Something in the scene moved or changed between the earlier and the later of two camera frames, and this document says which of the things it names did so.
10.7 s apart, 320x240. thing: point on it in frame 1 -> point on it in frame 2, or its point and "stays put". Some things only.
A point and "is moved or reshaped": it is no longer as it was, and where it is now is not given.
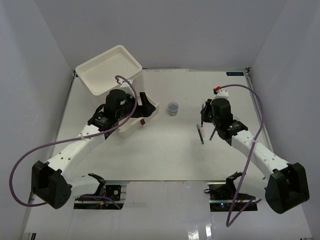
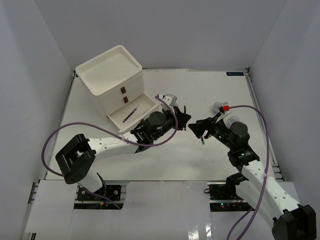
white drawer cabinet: (107, 74) stays put
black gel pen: (211, 136) is moved or reshaped
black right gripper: (207, 107) -> (203, 125)
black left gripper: (146, 110) -> (183, 118)
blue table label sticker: (235, 73) stays put
